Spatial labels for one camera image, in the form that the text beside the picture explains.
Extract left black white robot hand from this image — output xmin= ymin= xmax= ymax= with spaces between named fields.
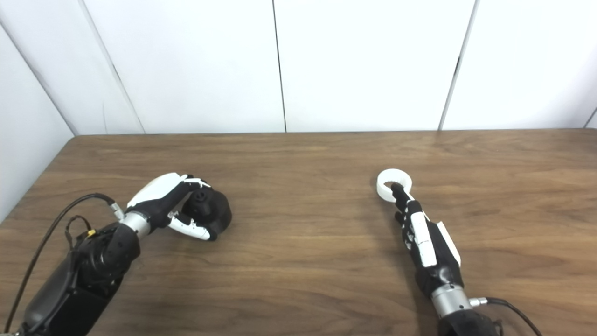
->
xmin=126 ymin=173 xmax=219 ymax=242

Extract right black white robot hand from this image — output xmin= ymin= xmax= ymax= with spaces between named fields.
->
xmin=391 ymin=183 xmax=465 ymax=298

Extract round black plastic part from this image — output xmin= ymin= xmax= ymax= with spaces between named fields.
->
xmin=181 ymin=188 xmax=232 ymax=238

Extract white toothed plastic ring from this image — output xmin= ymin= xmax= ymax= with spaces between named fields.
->
xmin=376 ymin=168 xmax=413 ymax=203

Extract thin cable with yellow tag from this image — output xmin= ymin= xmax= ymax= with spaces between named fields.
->
xmin=64 ymin=215 xmax=97 ymax=250

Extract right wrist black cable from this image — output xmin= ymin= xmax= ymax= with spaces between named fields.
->
xmin=469 ymin=297 xmax=544 ymax=336

